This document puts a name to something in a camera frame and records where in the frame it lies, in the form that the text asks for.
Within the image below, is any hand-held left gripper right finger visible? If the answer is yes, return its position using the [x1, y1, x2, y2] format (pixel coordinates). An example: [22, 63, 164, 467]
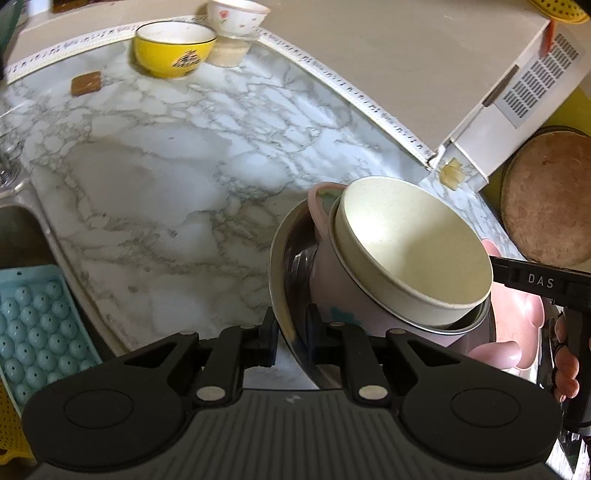
[305, 304, 467, 407]

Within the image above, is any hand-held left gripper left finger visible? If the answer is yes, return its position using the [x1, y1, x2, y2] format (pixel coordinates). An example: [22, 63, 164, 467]
[122, 308, 280, 407]

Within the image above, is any pink steel pot with handles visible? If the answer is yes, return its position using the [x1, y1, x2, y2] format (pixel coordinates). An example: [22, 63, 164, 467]
[308, 182, 522, 370]

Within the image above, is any pink pig-shaped dish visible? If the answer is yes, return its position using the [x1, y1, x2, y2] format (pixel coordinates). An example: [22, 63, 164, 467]
[480, 237, 546, 381]

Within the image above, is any large stainless steel bowl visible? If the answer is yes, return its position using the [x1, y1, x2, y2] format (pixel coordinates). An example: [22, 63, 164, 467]
[269, 198, 497, 391]

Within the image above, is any cream bowl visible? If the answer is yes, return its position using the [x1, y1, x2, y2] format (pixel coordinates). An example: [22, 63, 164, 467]
[329, 176, 494, 329]

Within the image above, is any person's right hand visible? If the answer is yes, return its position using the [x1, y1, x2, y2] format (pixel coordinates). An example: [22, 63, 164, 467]
[551, 316, 580, 402]

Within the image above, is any round wooden cutting board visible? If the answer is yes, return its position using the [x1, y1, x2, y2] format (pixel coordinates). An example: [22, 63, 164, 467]
[500, 130, 591, 267]

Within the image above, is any pale yellow ginger piece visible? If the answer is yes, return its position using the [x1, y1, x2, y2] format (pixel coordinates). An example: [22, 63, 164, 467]
[441, 158, 465, 190]

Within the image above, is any yellow-green cutting board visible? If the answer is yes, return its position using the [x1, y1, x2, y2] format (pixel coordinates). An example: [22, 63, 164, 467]
[485, 78, 591, 195]

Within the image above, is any grey vent grille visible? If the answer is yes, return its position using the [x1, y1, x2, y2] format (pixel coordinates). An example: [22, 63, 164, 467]
[494, 32, 580, 129]

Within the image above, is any light blue ice tray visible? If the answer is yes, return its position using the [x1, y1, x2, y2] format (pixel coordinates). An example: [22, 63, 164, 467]
[0, 264, 103, 418]

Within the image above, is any white printed edge strip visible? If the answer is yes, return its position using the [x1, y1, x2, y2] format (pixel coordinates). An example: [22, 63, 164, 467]
[0, 14, 437, 169]

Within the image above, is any steel sink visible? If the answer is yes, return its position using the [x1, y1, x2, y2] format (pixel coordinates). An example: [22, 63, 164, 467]
[0, 205, 63, 273]

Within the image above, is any yellow plastic colander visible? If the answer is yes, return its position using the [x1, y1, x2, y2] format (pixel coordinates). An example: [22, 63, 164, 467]
[529, 0, 591, 25]

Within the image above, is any yellow perforated basket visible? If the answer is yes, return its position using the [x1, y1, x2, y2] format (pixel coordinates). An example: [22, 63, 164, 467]
[0, 381, 37, 464]

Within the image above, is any clear plastic container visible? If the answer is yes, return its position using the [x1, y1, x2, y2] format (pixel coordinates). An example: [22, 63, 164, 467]
[205, 30, 262, 69]

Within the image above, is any yellow ceramic bowl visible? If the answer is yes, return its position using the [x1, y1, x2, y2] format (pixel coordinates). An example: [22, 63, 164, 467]
[134, 21, 218, 79]

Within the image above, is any clear glass item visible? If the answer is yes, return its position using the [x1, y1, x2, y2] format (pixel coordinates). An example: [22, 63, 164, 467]
[0, 138, 24, 188]

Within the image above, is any brown square pad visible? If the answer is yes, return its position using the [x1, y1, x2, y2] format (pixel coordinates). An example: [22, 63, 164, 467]
[70, 71, 103, 97]

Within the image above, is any white floral bowl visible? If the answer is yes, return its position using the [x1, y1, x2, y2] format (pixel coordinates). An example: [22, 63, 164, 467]
[206, 0, 271, 38]

